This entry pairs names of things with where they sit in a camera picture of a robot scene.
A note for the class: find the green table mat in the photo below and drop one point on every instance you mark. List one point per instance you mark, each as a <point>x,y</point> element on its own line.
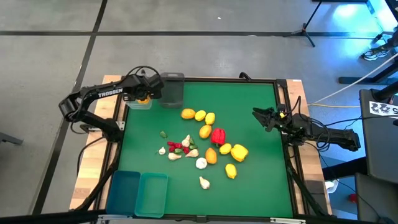
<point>248,186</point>

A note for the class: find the black pole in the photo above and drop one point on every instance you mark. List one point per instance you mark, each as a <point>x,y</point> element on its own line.
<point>387,91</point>

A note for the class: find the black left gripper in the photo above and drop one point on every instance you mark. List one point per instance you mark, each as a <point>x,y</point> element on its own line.
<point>150,88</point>

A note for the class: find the white printed label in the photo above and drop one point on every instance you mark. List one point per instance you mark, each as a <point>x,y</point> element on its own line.
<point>382,109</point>

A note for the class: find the grey chair leg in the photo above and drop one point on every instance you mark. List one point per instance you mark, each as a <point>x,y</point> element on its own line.
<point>9,138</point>

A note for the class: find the garlic bulb with stem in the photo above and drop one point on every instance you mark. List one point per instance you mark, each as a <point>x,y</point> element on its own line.
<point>192,153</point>
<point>174,156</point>
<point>204,183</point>
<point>186,141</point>

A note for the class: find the yellow lemon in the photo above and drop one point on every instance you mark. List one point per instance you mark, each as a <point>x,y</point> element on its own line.
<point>231,171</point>
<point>210,118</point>
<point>200,115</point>
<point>225,148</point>

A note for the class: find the teal plastic basket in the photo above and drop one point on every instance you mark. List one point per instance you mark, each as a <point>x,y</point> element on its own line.
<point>152,196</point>

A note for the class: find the black table frame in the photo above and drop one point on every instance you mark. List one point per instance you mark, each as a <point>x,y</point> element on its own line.
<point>217,80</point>

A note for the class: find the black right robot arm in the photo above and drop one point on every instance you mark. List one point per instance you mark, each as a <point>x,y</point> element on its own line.
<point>339,137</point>

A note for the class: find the black desk foot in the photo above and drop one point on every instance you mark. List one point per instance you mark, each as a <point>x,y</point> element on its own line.
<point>345,80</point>

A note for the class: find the silver metal bracket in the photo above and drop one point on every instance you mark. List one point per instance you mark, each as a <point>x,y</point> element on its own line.
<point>287,221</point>
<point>110,217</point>

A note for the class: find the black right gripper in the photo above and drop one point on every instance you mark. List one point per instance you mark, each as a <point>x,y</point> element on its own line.
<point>281,123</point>

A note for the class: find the red chili pepper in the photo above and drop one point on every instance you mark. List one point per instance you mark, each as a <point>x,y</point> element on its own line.
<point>172,149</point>
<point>171,143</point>
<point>186,150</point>
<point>178,145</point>

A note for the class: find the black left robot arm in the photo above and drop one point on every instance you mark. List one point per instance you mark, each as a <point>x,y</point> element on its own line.
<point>102,93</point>

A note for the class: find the blue plastic basket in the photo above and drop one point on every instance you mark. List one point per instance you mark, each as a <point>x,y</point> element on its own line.
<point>122,193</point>

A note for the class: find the black tripod stand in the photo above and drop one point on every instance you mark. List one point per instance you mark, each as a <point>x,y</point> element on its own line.
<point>303,30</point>

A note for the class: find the grey box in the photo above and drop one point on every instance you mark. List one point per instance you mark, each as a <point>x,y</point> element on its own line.
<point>376,199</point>

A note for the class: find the black crossbar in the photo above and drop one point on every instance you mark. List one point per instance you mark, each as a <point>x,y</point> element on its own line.
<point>46,219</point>

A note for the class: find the person's shoe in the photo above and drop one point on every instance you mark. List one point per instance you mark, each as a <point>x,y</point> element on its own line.
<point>374,55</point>

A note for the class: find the small garlic bulb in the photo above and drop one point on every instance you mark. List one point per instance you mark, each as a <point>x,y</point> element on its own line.
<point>162,151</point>

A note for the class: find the person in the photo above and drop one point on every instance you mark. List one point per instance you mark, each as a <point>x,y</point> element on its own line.
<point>393,40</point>

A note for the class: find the clear plastic basket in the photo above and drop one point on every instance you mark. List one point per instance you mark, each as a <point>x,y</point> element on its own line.
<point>133,106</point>

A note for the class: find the dark beam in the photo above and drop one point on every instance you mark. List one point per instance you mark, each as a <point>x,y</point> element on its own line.
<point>342,169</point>

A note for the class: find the red bell pepper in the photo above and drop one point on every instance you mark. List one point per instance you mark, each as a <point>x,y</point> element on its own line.
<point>218,136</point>

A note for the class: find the small red object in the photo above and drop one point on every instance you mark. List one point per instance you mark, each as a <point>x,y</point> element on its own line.
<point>353,198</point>

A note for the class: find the round white garlic bulb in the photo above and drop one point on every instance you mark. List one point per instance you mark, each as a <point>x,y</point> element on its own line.
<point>201,163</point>

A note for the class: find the small white object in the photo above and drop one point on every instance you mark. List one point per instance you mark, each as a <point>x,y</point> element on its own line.
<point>331,185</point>

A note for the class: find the clear container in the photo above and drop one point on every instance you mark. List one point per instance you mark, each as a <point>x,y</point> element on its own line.
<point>172,93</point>

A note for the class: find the yellow bell pepper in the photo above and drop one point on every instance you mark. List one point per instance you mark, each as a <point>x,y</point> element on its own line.
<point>143,100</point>
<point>239,152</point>

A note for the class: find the green chili pepper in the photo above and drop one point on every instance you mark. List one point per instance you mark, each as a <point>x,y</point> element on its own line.
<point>191,141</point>
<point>163,134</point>
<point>178,151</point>
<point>193,147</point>

